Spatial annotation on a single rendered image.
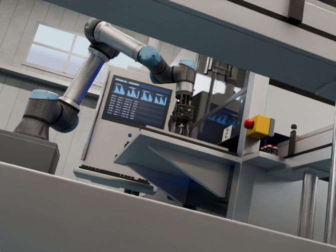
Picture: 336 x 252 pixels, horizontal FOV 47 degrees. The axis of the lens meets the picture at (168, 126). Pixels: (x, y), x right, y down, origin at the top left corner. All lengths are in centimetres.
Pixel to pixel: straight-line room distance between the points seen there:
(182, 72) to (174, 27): 93
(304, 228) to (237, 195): 27
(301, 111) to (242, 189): 43
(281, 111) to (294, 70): 90
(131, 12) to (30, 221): 36
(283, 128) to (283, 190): 25
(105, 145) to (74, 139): 310
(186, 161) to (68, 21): 485
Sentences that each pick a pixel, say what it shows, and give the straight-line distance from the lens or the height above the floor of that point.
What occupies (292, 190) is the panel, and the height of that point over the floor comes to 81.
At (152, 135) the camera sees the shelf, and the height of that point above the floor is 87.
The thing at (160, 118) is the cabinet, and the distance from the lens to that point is 248.
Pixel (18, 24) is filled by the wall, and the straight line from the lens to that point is 617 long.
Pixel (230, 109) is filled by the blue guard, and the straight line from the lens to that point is 177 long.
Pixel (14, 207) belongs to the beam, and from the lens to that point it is 52.
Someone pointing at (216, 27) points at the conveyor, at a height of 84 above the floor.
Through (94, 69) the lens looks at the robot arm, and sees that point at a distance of 184.
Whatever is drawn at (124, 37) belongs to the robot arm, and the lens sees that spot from 165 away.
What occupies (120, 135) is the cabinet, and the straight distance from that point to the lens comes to 243.
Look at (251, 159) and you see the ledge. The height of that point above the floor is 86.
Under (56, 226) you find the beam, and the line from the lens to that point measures 52.
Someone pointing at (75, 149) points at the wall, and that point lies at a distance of 548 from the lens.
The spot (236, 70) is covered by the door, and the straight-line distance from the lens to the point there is 188.
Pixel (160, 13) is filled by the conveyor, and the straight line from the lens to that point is 65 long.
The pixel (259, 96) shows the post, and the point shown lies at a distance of 160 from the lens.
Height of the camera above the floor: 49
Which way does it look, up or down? 17 degrees up
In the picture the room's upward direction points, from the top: 13 degrees clockwise
